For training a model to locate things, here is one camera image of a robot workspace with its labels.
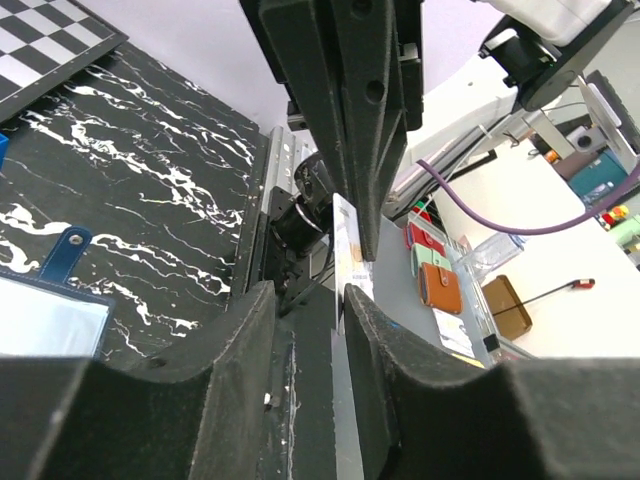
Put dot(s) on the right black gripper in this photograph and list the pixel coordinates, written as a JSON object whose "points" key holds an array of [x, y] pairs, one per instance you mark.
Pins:
{"points": [[307, 50]]}

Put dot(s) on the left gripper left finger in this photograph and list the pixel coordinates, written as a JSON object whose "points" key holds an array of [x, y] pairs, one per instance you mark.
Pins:
{"points": [[192, 411]]}

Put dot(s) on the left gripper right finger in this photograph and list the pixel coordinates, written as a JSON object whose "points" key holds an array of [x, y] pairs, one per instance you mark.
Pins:
{"points": [[425, 414]]}

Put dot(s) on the navy blue card holder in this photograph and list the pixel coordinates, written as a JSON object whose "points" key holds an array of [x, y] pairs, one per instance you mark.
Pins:
{"points": [[44, 316]]}

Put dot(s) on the white gold VIP card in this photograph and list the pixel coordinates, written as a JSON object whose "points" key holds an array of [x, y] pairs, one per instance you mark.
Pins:
{"points": [[350, 270]]}

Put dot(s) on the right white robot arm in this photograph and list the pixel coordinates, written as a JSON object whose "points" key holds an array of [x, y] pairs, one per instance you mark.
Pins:
{"points": [[530, 57]]}

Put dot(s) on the orange leather wallet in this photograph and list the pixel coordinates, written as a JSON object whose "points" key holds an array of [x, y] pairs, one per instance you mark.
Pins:
{"points": [[439, 289]]}

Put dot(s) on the mint green wallet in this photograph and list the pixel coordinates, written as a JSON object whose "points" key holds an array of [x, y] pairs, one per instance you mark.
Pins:
{"points": [[421, 254]]}

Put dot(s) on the red wallet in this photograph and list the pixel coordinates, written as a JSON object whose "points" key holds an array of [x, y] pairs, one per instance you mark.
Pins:
{"points": [[416, 235]]}

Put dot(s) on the black white chessboard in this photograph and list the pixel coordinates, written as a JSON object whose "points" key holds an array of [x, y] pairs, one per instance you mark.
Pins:
{"points": [[44, 43]]}

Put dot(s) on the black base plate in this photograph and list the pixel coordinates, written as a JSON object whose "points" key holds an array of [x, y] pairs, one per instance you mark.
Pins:
{"points": [[295, 240]]}

